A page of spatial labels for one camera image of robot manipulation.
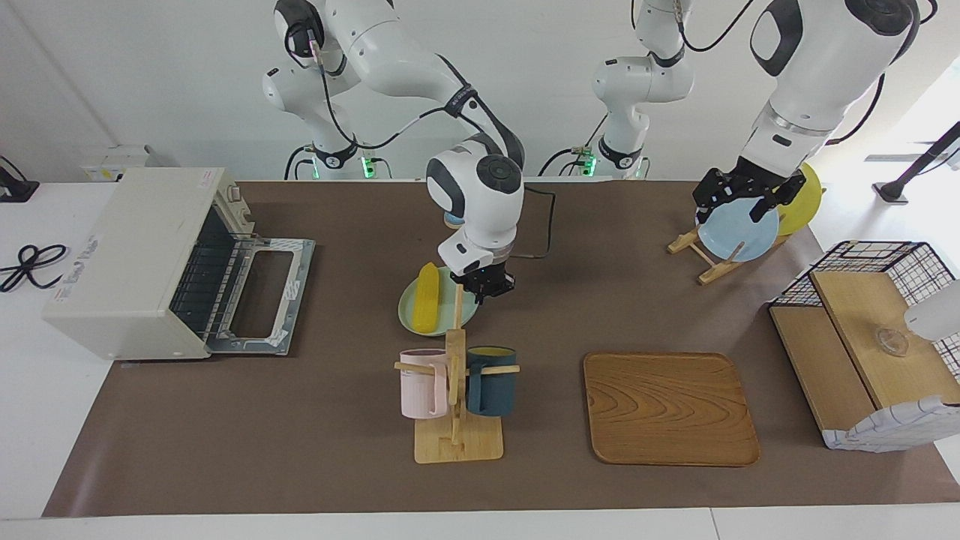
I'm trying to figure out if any yellow corn cob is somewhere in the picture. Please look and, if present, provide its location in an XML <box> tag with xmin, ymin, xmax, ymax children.
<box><xmin>415</xmin><ymin>262</ymin><xmax>441</xmax><ymax>335</ymax></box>

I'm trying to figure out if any pale green plate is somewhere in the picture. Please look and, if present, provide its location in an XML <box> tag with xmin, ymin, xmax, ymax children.
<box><xmin>397</xmin><ymin>264</ymin><xmax>481</xmax><ymax>336</ymax></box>

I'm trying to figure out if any glass oven door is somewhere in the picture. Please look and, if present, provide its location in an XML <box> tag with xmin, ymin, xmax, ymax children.
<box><xmin>206</xmin><ymin>235</ymin><xmax>317</xmax><ymax>356</ymax></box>

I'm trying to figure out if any beige toaster oven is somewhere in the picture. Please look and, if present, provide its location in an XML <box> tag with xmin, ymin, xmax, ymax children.
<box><xmin>41</xmin><ymin>166</ymin><xmax>260</xmax><ymax>361</ymax></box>

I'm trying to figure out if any yellow plate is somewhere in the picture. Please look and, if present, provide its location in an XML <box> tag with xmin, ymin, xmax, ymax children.
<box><xmin>776</xmin><ymin>163</ymin><xmax>824</xmax><ymax>237</ymax></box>

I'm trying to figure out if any light blue plate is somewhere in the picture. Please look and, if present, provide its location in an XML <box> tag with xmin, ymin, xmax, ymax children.
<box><xmin>697</xmin><ymin>196</ymin><xmax>781</xmax><ymax>263</ymax></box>

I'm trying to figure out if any wooden plate rack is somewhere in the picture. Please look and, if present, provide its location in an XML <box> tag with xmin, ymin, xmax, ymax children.
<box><xmin>667</xmin><ymin>184</ymin><xmax>826</xmax><ymax>287</ymax></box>

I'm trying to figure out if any brown table mat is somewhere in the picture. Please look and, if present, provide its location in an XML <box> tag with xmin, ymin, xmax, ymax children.
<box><xmin>41</xmin><ymin>180</ymin><xmax>960</xmax><ymax>518</ymax></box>

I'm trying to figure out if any dark teal mug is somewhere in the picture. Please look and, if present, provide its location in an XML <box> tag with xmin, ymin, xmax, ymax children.
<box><xmin>465</xmin><ymin>346</ymin><xmax>518</xmax><ymax>418</ymax></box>

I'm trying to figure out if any pink mug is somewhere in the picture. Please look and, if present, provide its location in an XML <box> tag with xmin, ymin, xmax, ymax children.
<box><xmin>398</xmin><ymin>348</ymin><xmax>449</xmax><ymax>419</ymax></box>

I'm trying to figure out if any black stand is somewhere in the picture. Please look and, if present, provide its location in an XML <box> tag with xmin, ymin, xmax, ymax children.
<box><xmin>872</xmin><ymin>120</ymin><xmax>960</xmax><ymax>205</ymax></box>

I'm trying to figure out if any wooden mug rack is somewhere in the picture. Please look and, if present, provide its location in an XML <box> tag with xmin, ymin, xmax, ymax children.
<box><xmin>394</xmin><ymin>283</ymin><xmax>522</xmax><ymax>464</ymax></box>

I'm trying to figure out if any white rounded device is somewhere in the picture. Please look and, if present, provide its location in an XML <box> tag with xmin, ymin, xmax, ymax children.
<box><xmin>903</xmin><ymin>280</ymin><xmax>960</xmax><ymax>343</ymax></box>

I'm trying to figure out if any wooden serving tray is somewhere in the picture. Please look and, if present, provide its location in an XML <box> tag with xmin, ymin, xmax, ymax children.
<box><xmin>583</xmin><ymin>352</ymin><xmax>761</xmax><ymax>467</ymax></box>

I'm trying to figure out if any white power box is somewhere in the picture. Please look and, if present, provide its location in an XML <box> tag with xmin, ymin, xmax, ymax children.
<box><xmin>81</xmin><ymin>145</ymin><xmax>155</xmax><ymax>183</ymax></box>

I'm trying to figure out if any black base cable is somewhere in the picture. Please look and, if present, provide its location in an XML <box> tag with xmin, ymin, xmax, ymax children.
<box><xmin>538</xmin><ymin>112</ymin><xmax>608</xmax><ymax>177</ymax></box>
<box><xmin>283</xmin><ymin>145</ymin><xmax>316</xmax><ymax>181</ymax></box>

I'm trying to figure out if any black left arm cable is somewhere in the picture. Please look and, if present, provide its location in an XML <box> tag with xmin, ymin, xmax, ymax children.
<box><xmin>675</xmin><ymin>0</ymin><xmax>946</xmax><ymax>140</ymax></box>

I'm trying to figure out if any wooden shelf with wire basket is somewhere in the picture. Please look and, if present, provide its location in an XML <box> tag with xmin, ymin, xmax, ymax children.
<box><xmin>769</xmin><ymin>240</ymin><xmax>960</xmax><ymax>452</ymax></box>

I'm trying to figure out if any metal oven wire rack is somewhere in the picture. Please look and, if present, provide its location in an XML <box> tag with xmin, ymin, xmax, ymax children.
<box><xmin>172</xmin><ymin>240</ymin><xmax>250</xmax><ymax>340</ymax></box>

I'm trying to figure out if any coiled black cable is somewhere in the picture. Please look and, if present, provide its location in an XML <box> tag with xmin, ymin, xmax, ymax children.
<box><xmin>0</xmin><ymin>244</ymin><xmax>68</xmax><ymax>293</ymax></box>

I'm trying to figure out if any black clamp mount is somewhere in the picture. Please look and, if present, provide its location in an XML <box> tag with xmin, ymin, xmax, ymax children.
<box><xmin>0</xmin><ymin>155</ymin><xmax>40</xmax><ymax>203</ymax></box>

